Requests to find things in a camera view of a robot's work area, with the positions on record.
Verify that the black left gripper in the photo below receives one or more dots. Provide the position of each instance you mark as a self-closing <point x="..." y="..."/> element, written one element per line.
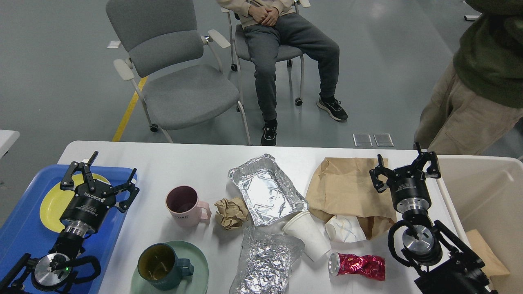
<point x="92" y="201"/>

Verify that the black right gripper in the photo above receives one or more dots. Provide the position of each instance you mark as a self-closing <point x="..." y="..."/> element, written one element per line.
<point x="408" y="189"/>

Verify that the pink mug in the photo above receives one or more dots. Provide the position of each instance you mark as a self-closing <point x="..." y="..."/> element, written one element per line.
<point x="186" y="208"/>

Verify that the teal mug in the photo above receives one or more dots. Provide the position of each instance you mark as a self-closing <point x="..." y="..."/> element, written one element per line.
<point x="160" y="266"/>

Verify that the light green plate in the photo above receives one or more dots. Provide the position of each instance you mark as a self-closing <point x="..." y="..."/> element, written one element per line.
<point x="195" y="284"/>

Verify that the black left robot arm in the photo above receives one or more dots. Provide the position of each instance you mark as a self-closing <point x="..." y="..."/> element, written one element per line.
<point x="61" y="235"/>

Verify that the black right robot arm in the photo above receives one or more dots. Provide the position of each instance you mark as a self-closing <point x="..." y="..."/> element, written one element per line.
<point x="444" y="263"/>

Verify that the metal floor plates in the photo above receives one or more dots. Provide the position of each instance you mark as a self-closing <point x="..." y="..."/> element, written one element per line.
<point x="367" y="140"/>

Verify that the yellow plate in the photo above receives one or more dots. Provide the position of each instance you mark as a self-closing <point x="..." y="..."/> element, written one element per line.
<point x="53" y="206"/>

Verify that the brown paper bag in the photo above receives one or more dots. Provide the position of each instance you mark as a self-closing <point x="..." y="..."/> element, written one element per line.
<point x="343" y="187"/>

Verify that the crushed white paper cup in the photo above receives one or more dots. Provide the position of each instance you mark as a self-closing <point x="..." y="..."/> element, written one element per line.
<point x="344" y="229"/>

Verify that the beige plastic bin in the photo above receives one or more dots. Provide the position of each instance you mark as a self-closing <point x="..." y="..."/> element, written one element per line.
<point x="487" y="193"/>

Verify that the blue plastic tray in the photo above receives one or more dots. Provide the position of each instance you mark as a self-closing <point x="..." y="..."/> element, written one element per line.
<point x="24" y="232"/>

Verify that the crushed red can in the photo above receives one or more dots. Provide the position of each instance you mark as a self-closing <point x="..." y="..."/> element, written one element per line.
<point x="369" y="266"/>

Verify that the standing person green hoodie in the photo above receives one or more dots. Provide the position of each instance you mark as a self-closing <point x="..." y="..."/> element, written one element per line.
<point x="478" y="99"/>

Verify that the white side table corner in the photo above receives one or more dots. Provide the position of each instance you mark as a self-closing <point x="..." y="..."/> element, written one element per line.
<point x="7" y="139"/>

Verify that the brown paper in bin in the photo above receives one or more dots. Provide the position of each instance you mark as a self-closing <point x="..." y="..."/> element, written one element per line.
<point x="493" y="266"/>

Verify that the aluminium foil tray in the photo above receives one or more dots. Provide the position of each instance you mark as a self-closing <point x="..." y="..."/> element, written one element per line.
<point x="268" y="192"/>

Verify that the crumpled brown paper ball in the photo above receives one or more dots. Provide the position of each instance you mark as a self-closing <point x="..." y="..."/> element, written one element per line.
<point x="231" y="213"/>

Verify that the empty grey chair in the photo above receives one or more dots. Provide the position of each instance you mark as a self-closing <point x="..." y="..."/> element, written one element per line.
<point x="157" y="34"/>

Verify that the crumpled aluminium foil sheet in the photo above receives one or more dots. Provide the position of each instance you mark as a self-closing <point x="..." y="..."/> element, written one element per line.
<point x="265" y="262"/>

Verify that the seated person grey trousers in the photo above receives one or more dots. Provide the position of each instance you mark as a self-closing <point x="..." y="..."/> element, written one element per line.
<point x="268" y="24"/>

